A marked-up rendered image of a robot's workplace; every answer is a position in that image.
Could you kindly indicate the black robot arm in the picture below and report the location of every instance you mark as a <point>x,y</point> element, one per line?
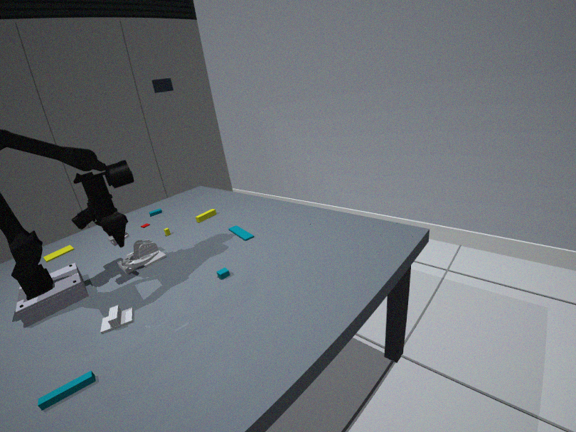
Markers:
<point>26,247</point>

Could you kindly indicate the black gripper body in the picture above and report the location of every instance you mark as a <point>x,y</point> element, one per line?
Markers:
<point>110,217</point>

